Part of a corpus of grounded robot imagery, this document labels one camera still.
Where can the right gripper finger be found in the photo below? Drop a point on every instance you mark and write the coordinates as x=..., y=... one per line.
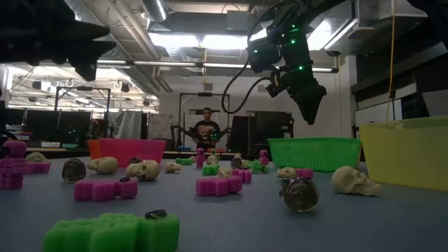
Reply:
x=309, y=108

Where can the background black robot arm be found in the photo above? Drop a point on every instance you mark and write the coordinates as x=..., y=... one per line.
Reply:
x=178, y=133
x=224, y=132

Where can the green plastic basket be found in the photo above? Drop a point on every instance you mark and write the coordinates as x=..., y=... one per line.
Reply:
x=315, y=154

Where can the black equipment cabinet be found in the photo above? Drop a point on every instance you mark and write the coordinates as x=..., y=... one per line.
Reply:
x=266, y=129

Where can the grey ceiling ventilation box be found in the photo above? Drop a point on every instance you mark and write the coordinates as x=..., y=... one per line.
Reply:
x=238, y=21

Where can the person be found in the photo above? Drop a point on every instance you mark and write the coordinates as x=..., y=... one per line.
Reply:
x=206, y=133

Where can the yellow plastic bin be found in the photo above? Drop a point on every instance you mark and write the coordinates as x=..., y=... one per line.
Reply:
x=406, y=157

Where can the pink sponge centre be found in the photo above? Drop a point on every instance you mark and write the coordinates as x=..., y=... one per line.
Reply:
x=218, y=186

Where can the grey cloth sheet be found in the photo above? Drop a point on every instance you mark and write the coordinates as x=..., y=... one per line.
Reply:
x=124, y=124

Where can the pink round bowl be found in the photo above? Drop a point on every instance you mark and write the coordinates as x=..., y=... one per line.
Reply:
x=129, y=150

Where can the white paper board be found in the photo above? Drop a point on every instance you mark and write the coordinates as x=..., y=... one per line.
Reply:
x=162, y=126

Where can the background work table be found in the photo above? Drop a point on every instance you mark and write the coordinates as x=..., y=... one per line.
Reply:
x=168, y=153

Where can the large green sponge foreground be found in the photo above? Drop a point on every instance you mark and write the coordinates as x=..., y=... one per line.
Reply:
x=115, y=234

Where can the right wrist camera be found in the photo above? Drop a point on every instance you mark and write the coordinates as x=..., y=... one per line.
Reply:
x=262, y=56

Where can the black gantry frame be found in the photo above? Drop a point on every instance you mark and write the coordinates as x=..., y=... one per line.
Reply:
x=84, y=88
x=204, y=94

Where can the silver round air duct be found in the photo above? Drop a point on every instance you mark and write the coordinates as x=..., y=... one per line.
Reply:
x=155, y=8

